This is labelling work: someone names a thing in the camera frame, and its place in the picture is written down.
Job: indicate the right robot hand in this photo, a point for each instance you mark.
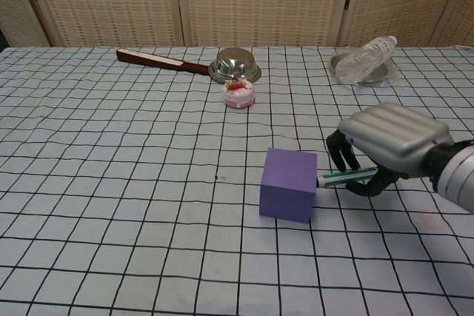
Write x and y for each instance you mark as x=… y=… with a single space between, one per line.
x=392 y=142

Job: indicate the green marker pen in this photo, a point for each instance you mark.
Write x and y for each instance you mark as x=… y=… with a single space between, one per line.
x=342 y=178

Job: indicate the purple foam cube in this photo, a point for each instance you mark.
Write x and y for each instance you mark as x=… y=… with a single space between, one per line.
x=288 y=186

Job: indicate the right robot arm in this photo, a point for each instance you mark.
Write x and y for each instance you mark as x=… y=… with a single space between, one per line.
x=457 y=177

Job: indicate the clear plastic water bottle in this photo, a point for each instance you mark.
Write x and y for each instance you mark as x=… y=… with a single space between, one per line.
x=364 y=58

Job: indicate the pink toy cake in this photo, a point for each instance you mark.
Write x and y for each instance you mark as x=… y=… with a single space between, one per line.
x=238 y=94

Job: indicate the steel bowl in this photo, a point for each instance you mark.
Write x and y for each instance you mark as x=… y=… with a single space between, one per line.
x=235 y=66

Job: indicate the beige folding screen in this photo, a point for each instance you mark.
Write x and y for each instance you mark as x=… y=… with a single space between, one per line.
x=237 y=1

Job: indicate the dark red folding fan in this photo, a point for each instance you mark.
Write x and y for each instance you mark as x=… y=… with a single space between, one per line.
x=163 y=60

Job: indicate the checkered blue tablecloth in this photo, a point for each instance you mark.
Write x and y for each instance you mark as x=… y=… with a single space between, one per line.
x=148 y=183

